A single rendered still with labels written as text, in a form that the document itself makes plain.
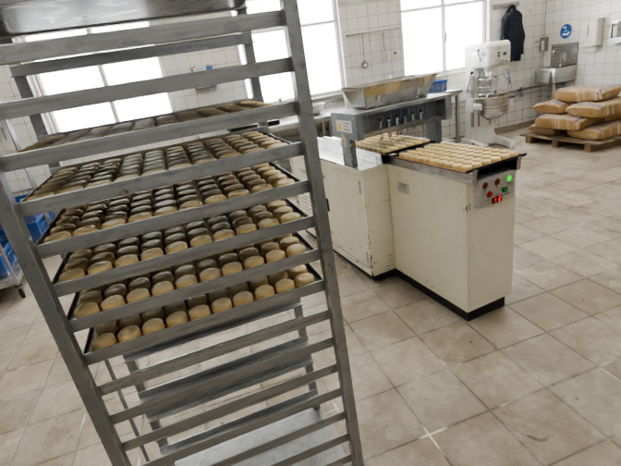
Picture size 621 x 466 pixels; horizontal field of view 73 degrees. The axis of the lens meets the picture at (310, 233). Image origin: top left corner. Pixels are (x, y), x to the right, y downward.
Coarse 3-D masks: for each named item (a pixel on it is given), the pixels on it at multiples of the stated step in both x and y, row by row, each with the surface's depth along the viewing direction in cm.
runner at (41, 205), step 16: (288, 144) 94; (224, 160) 90; (240, 160) 92; (256, 160) 93; (272, 160) 94; (144, 176) 86; (160, 176) 87; (176, 176) 88; (192, 176) 89; (208, 176) 90; (64, 192) 82; (80, 192) 83; (96, 192) 84; (112, 192) 85; (128, 192) 86; (32, 208) 81; (48, 208) 82; (64, 208) 83
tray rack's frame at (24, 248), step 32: (32, 96) 110; (0, 192) 76; (32, 256) 81; (64, 256) 105; (32, 288) 83; (64, 320) 87; (64, 352) 89; (96, 416) 96; (320, 416) 173; (224, 448) 165; (288, 448) 161
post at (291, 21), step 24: (288, 0) 82; (288, 24) 84; (288, 48) 86; (312, 120) 91; (312, 144) 93; (312, 168) 95; (312, 192) 97; (336, 288) 107; (336, 312) 109; (336, 336) 112; (336, 360) 117; (360, 456) 129
